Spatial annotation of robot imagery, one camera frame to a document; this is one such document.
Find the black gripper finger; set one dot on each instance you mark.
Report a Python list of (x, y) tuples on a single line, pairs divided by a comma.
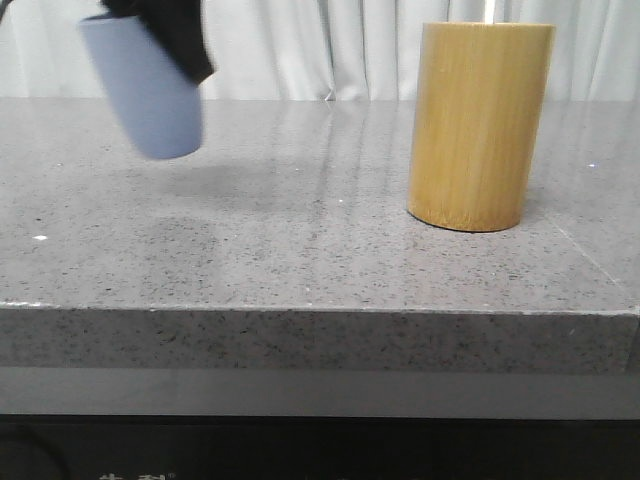
[(177, 25)]

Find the blue plastic cup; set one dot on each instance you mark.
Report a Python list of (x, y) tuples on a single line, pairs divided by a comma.
[(159, 109)]

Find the grey-white curtain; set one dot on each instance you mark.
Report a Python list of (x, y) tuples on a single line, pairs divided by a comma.
[(328, 50)]

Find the bamboo cylindrical holder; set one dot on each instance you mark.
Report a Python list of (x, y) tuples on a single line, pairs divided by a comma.
[(479, 99)]

